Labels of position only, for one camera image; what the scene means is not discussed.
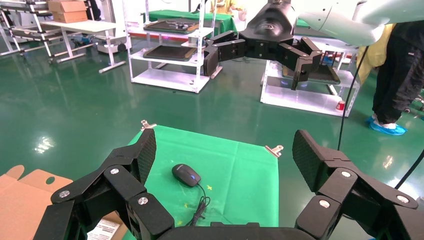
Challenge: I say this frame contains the white folding table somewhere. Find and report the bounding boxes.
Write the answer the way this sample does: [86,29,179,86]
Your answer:
[39,19,127,74]

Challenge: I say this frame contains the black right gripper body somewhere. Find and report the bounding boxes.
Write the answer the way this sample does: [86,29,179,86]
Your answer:
[239,0,299,62]

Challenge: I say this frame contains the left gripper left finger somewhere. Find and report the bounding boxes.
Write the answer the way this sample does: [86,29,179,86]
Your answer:
[33,128,175,240]

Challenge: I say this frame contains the person in black trousers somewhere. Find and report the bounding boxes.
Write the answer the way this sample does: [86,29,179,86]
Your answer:
[365,21,424,137]

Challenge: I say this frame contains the white wheeled machine base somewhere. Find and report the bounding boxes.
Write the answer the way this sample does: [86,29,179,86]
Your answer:
[96,33,128,54]

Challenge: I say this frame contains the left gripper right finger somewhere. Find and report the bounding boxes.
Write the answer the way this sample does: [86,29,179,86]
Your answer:
[292,129,424,240]

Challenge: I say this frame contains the white printed instruction sheet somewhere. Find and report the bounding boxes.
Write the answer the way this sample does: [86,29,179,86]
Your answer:
[86,218,121,240]

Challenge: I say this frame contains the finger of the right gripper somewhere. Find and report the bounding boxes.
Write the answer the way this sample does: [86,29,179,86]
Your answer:
[277,36,324,91]
[202,30,247,78]

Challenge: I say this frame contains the black flat tray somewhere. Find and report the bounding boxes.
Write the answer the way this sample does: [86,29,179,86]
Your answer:
[143,19,200,35]
[143,44,198,63]

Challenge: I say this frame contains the silver metal binder clip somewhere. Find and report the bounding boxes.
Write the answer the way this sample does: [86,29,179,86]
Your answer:
[140,119,158,132]
[264,144,285,159]

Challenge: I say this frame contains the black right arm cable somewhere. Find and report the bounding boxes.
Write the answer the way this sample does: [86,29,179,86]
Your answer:
[337,45,424,190]

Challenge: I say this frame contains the green table cloth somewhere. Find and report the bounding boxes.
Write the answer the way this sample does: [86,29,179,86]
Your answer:
[121,124,280,240]

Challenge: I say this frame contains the brown cardboard carton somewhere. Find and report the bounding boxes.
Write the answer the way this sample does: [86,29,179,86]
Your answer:
[47,0,88,13]
[51,10,89,24]

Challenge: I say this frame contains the open brown cardboard box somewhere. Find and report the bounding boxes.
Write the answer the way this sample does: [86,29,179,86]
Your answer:
[0,164,130,240]

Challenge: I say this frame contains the silver metal pipe trolley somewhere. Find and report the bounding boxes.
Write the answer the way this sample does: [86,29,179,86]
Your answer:
[0,0,97,64]

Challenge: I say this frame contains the person in yellow coat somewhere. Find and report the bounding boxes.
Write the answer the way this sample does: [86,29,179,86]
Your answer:
[210,0,248,21]
[356,23,397,85]

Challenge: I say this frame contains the green covered table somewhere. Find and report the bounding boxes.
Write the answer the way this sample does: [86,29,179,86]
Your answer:
[148,9,238,34]

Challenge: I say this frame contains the white metal shelf rack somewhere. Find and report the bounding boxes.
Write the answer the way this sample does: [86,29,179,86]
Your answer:
[122,0,223,94]
[259,34,362,118]

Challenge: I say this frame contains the black wired computer mouse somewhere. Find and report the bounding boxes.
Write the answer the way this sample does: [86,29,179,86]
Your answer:
[171,163,212,228]

